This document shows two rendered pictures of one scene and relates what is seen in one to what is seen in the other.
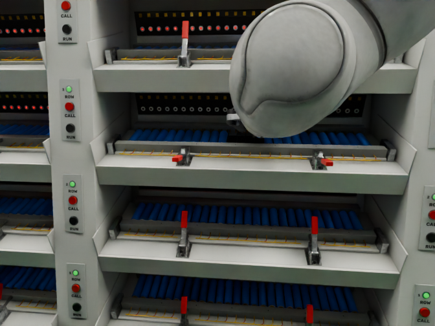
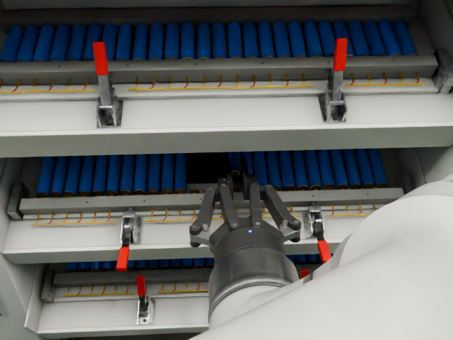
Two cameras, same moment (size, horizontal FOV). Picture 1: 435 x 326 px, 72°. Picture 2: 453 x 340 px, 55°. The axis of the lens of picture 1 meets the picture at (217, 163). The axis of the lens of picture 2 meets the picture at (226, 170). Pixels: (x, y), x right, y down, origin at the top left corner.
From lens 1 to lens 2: 0.40 m
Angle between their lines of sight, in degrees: 31
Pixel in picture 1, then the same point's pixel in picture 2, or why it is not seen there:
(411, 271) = not seen: hidden behind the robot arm
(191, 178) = (145, 254)
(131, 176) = (58, 257)
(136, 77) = (31, 144)
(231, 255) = (204, 312)
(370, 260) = not seen: hidden behind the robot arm
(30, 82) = not seen: outside the picture
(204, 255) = (171, 316)
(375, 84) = (403, 140)
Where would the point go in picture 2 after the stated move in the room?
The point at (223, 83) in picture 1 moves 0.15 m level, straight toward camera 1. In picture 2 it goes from (177, 145) to (183, 231)
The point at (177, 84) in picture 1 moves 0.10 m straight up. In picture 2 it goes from (102, 148) to (86, 69)
